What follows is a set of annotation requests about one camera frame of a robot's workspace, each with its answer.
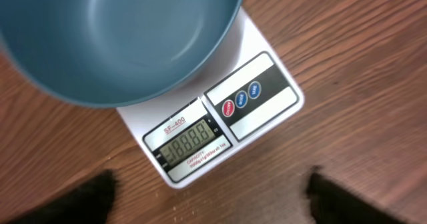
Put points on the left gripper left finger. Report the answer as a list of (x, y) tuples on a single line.
[(89, 203)]

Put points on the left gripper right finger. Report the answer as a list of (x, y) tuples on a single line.
[(330, 203)]

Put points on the white digital kitchen scale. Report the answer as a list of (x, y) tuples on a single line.
[(242, 93)]

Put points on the blue bowl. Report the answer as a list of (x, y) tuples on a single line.
[(112, 53)]

